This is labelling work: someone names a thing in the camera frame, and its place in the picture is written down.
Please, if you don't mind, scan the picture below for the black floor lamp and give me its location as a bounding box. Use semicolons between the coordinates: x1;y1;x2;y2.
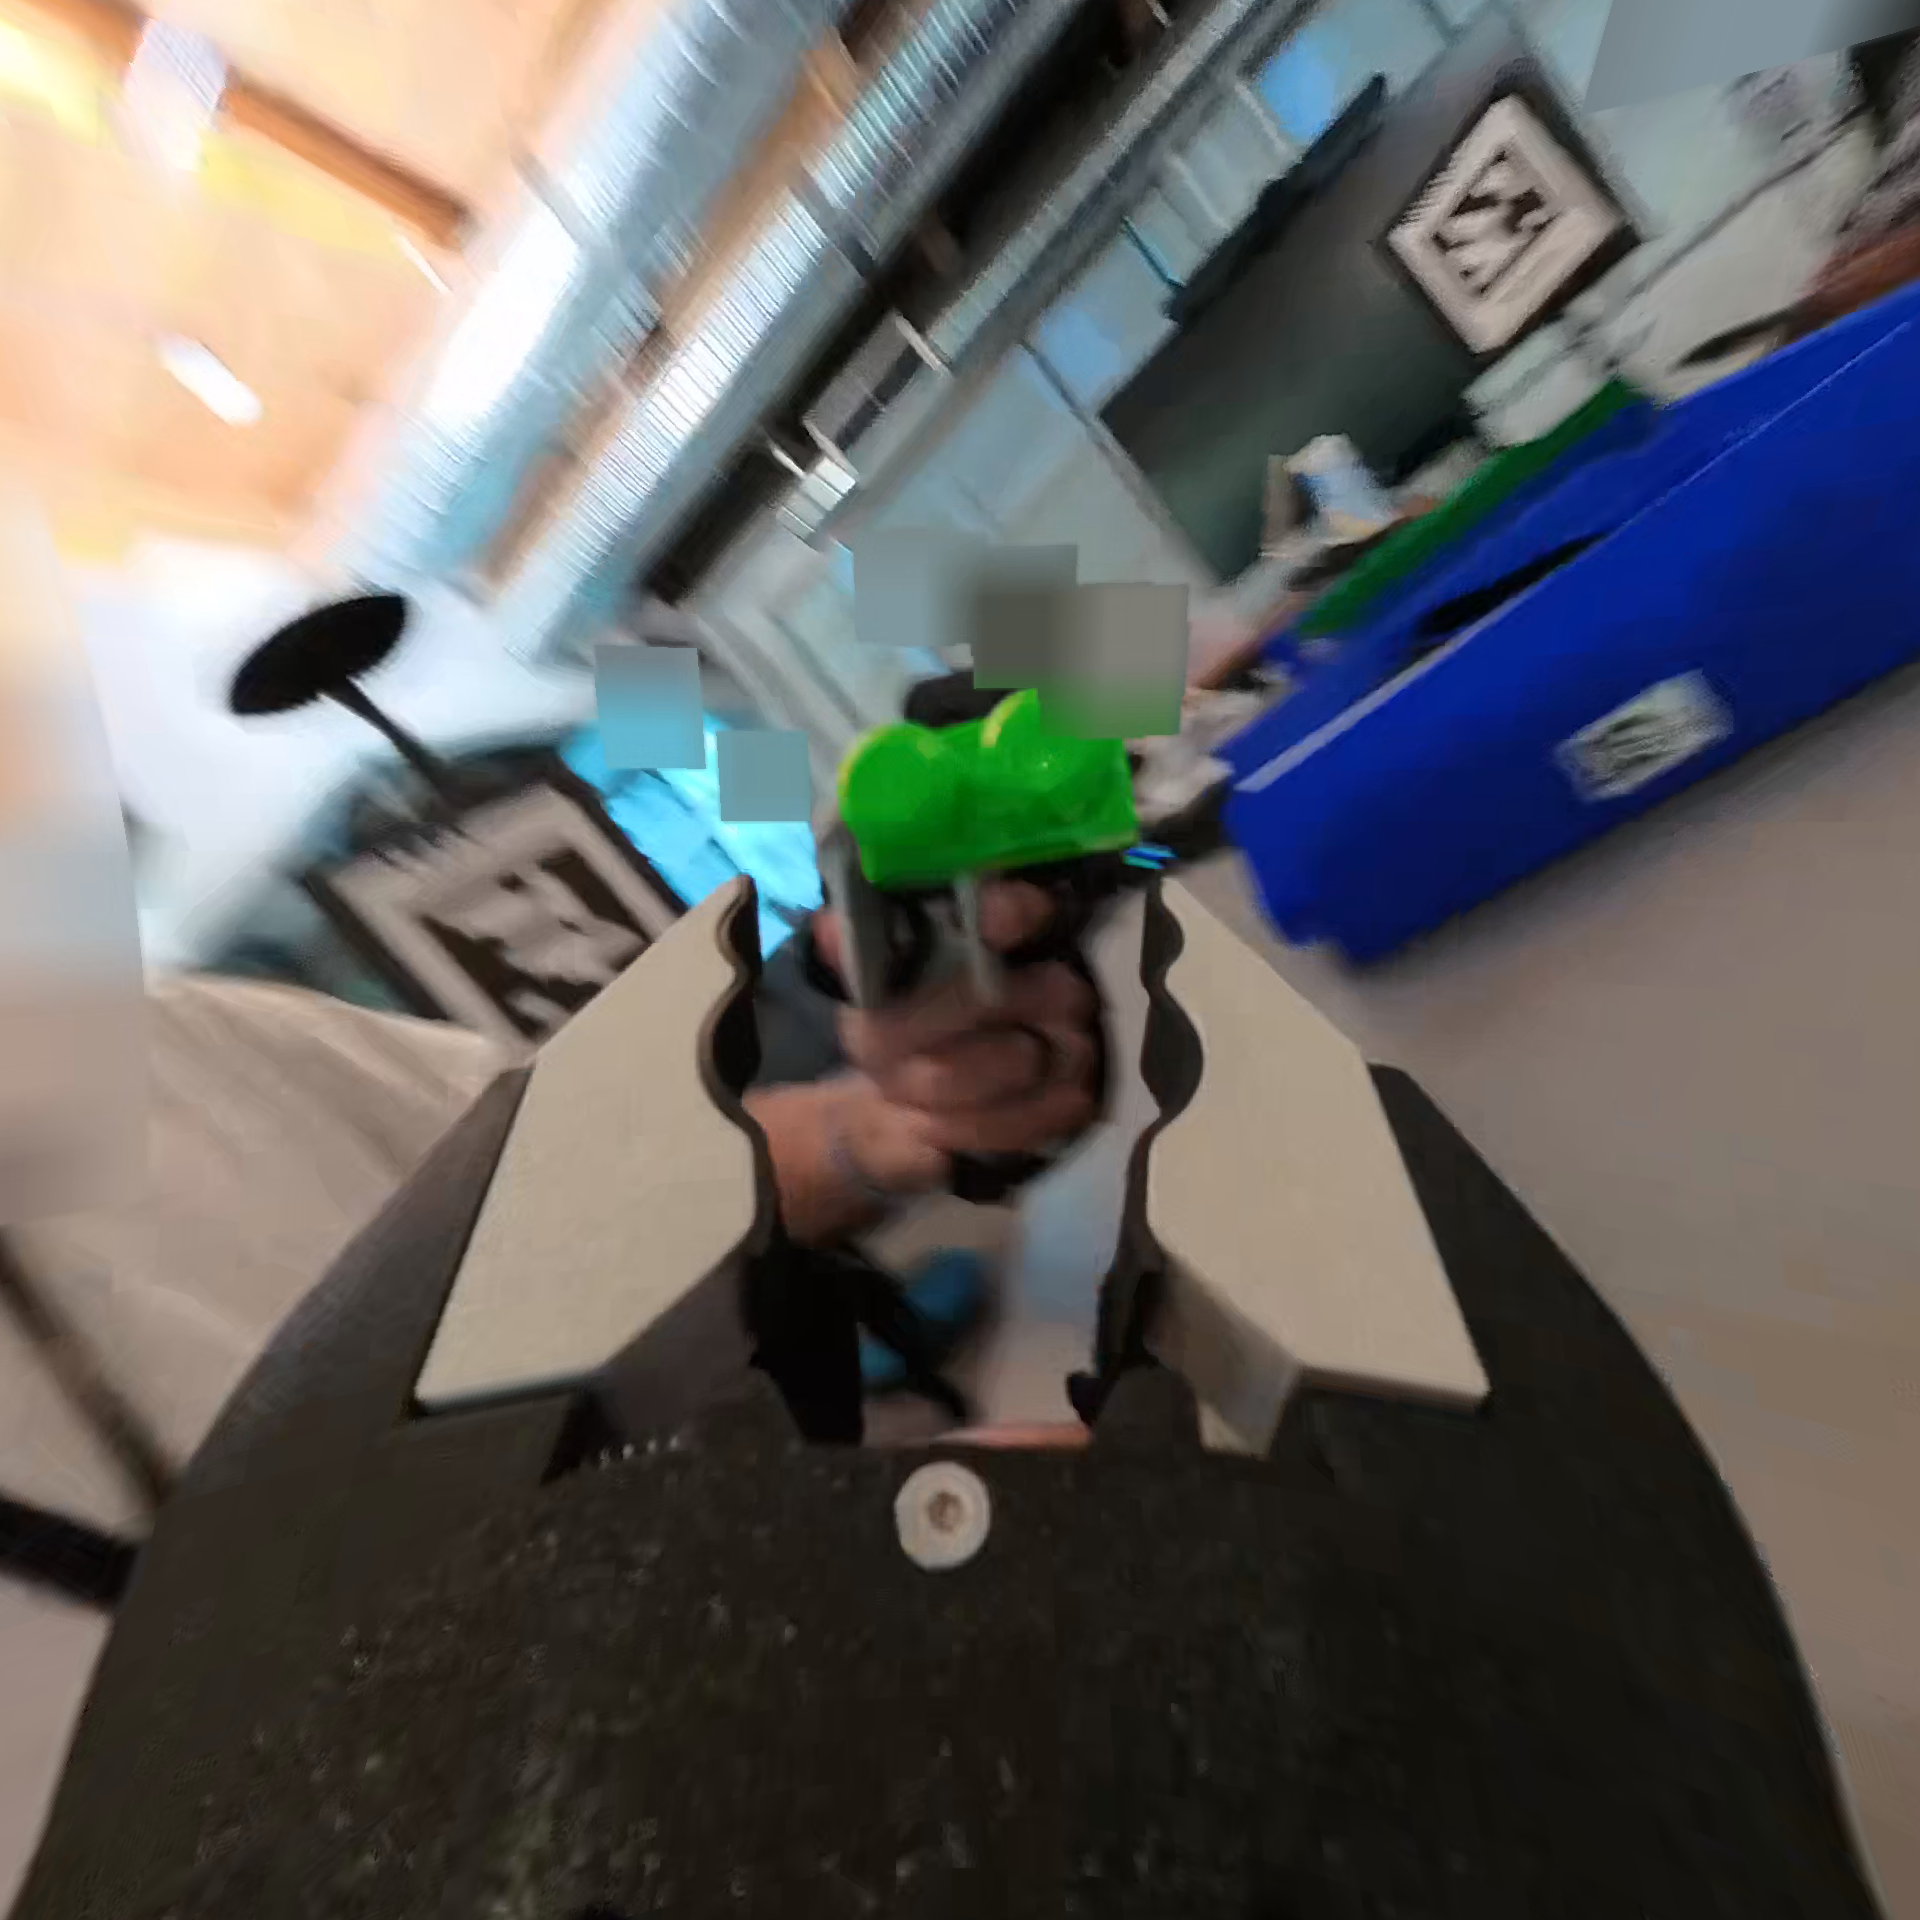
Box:
230;588;467;804

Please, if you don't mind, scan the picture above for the black white fiducial sign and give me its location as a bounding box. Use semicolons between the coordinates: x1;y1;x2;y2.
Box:
297;757;690;1046
1377;85;1641;357

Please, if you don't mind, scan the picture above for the teal office chair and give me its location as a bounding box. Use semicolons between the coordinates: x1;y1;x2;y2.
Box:
857;1251;994;1389

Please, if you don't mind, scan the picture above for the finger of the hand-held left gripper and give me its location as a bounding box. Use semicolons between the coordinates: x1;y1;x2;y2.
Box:
818;839;907;1008
934;877;1004;995

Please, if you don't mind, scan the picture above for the green plastic bin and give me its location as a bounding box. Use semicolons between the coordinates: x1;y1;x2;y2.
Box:
1302;377;1663;636

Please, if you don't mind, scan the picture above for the person's left hand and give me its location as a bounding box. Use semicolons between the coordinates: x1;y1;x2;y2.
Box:
829;884;1089;1190

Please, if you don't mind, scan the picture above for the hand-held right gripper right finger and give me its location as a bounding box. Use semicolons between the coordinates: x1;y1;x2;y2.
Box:
1101;877;1491;1456

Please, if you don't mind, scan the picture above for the green toy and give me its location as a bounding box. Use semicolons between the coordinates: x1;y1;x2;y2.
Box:
834;687;1144;895

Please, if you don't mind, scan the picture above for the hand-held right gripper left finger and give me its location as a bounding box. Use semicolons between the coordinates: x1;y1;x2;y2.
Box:
412;873;781;1416

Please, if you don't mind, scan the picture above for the silver ventilation duct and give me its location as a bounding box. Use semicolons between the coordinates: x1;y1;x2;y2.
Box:
495;0;1143;645

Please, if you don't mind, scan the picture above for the blue plastic bin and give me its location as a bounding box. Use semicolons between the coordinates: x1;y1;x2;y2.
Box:
1219;281;1920;963

